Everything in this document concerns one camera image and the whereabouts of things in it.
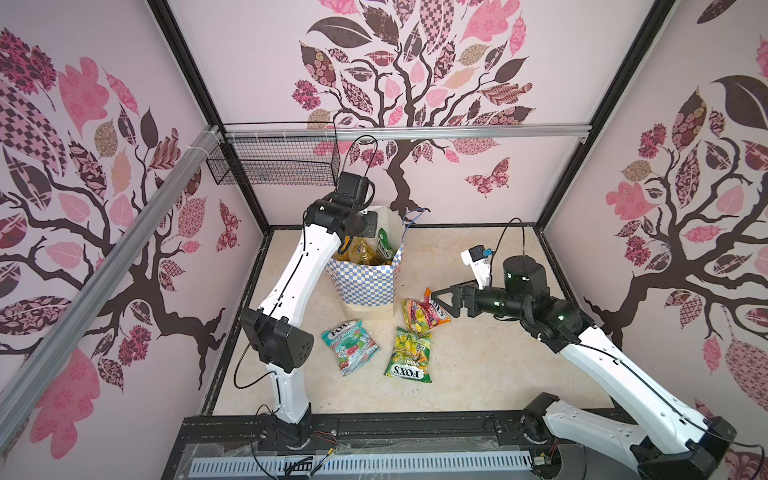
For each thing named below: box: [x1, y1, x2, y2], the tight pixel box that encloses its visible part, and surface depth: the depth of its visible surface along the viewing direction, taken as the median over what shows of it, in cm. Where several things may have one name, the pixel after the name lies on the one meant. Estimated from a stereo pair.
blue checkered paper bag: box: [326, 205, 431, 316], surface depth 82 cm
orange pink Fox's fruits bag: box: [402, 288, 452, 334], surface depth 92 cm
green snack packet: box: [377, 228, 395, 259], surface depth 102 cm
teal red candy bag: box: [321, 320, 382, 377], surface depth 87 cm
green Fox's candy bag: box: [384, 326, 432, 383], surface depth 84 cm
